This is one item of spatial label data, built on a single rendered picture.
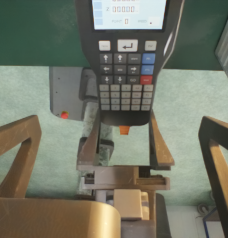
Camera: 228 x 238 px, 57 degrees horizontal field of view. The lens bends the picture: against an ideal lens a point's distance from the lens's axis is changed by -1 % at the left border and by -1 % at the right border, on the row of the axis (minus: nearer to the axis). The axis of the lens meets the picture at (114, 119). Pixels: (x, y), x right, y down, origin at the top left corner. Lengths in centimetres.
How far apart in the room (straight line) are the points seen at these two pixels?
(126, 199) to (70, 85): 95
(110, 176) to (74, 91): 90
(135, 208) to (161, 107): 141
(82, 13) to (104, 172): 16
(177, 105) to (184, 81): 22
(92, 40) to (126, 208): 15
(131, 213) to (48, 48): 30
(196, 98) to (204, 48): 118
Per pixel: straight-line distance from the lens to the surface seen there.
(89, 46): 21
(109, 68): 22
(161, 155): 25
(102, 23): 20
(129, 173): 24
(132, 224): 18
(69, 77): 106
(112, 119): 27
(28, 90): 157
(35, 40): 39
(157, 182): 26
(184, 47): 39
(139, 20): 20
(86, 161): 25
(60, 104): 120
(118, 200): 18
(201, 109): 166
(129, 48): 21
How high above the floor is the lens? 107
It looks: 41 degrees down
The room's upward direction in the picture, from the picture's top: 178 degrees counter-clockwise
